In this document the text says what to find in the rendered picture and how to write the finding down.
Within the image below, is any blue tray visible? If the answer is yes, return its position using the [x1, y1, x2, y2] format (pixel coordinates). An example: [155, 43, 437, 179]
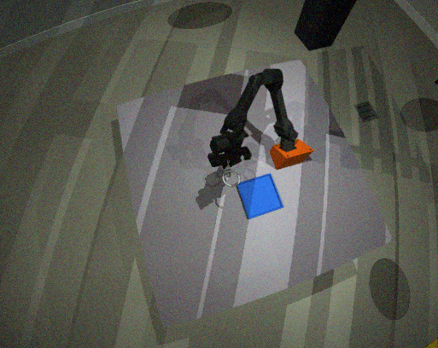
[237, 173, 283, 219]

